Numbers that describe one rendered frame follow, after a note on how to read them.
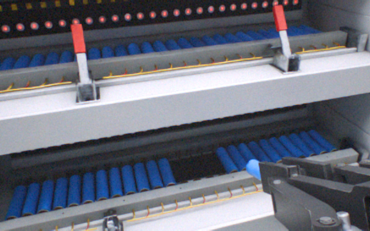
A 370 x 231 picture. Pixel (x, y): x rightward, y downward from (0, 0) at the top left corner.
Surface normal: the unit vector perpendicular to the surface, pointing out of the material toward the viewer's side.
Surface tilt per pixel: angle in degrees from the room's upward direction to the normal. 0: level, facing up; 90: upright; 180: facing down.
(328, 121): 90
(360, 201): 89
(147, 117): 109
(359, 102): 90
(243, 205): 19
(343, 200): 89
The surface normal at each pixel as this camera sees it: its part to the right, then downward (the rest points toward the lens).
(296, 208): -0.99, 0.16
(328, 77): 0.26, 0.46
